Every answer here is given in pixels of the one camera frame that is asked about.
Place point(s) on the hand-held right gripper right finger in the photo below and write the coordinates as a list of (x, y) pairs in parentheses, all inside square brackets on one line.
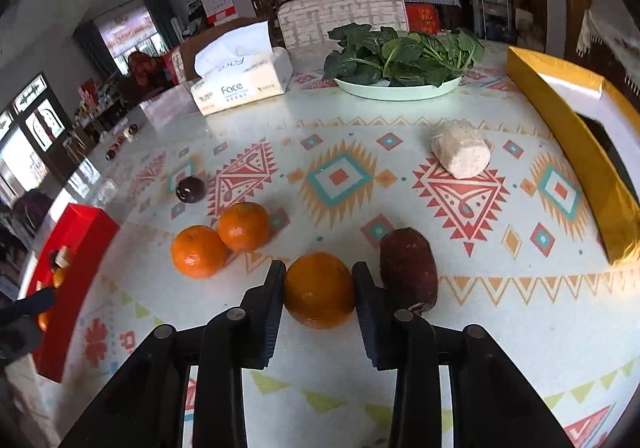
[(367, 313)]

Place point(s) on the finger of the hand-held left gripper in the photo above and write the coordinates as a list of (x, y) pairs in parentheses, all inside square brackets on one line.
[(17, 339), (30, 304)]

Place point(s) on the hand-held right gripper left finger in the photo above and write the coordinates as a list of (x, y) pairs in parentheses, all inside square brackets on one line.
[(265, 313)]

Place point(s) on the reddish brown sweet potato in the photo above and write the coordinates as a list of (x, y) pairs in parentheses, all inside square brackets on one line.
[(407, 270)]

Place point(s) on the white yam piece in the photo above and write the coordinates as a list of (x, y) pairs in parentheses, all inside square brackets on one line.
[(460, 150)]

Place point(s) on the pale green oval plate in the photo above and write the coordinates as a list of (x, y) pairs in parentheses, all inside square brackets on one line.
[(400, 90)]

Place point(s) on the white tissue box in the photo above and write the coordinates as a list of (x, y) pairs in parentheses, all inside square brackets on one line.
[(240, 82)]

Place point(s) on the bunch of spinach leaves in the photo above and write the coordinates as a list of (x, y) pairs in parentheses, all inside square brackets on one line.
[(400, 55)]

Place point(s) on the yellow taped box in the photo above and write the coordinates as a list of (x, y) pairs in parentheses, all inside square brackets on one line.
[(565, 127)]

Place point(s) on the black panel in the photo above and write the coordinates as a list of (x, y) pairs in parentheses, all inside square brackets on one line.
[(607, 147)]

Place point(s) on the patterned chair back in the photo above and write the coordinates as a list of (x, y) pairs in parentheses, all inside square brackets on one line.
[(345, 17)]

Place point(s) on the red gift box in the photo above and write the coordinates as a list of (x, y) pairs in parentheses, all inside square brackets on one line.
[(424, 17)]

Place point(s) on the metal shelf rack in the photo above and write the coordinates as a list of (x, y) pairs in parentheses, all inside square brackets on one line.
[(492, 7)]

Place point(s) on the side table with white cloth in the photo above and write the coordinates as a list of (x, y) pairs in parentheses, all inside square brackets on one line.
[(600, 27)]

